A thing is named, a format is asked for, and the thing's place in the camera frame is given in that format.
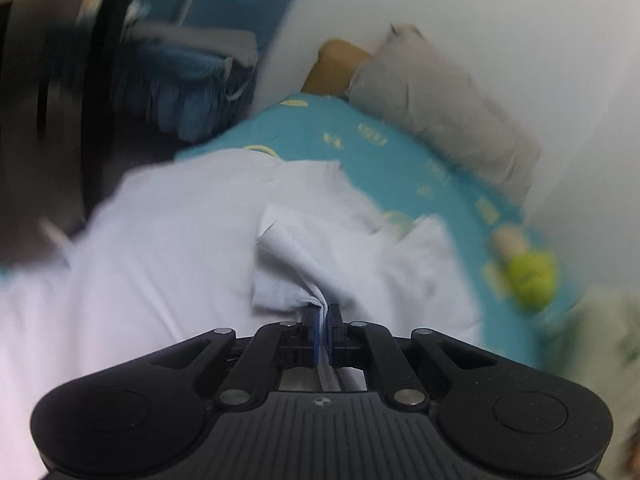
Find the yellow cushion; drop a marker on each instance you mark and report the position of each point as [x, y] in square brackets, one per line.
[330, 67]

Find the blue covered chair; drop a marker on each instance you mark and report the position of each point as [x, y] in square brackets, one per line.
[190, 90]

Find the green printed blanket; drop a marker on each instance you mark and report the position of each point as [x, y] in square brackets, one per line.
[600, 335]

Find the white desk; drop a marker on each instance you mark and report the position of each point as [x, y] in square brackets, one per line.
[65, 85]

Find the white garment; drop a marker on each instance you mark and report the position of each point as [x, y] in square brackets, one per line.
[150, 260]

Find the teal patterned bed sheet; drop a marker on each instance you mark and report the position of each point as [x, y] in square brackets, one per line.
[375, 150]

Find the green plush toy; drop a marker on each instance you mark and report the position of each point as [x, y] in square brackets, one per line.
[532, 272]

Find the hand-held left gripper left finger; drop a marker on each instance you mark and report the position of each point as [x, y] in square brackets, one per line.
[312, 332]

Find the grey folded cloth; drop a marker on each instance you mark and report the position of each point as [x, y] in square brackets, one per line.
[200, 40]

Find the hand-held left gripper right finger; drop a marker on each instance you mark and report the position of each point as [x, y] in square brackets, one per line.
[334, 335]

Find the grey pillow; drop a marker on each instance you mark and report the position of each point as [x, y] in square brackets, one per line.
[440, 105]

